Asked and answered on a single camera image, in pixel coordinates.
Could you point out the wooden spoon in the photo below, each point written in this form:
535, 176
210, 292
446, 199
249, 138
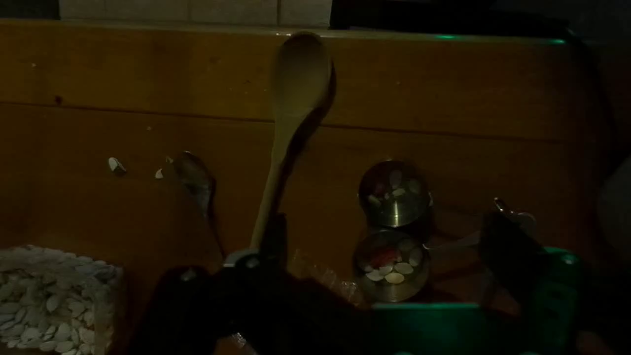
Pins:
299, 81

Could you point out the metal measuring cup with seeds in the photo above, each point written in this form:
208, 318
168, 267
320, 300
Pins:
391, 265

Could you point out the small metal spoon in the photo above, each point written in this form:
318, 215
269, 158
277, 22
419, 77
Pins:
198, 182

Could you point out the loose white seed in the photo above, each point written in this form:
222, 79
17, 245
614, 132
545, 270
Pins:
115, 166

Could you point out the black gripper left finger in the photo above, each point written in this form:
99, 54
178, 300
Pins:
192, 310

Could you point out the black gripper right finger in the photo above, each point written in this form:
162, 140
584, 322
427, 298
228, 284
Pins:
512, 253

